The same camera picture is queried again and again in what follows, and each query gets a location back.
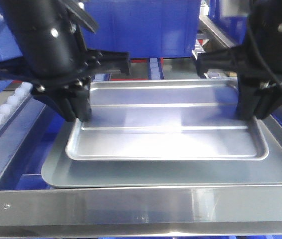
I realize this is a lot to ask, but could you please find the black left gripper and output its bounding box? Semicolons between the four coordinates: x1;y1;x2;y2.
0;49;131;122

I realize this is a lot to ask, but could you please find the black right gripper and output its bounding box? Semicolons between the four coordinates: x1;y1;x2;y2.
195;46;282;120

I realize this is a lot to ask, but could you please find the silver metal tray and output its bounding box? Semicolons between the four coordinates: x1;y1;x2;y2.
65;78;269;161

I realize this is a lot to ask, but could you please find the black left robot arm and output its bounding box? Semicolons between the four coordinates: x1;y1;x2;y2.
0;0;130;122

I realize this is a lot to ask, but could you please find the steel shelf front bar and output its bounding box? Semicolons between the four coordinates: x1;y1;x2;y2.
0;184;282;238

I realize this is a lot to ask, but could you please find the far-left roller track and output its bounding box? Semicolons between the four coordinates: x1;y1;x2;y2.
0;82;32;131

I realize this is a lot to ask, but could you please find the centre white roller track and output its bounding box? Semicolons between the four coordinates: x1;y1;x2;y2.
148;57;164;80

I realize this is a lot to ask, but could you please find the blue bin behind trays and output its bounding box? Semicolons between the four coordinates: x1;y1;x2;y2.
84;0;201;58

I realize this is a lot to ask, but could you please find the left steel divider rail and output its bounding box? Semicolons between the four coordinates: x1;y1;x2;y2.
0;99;56;190

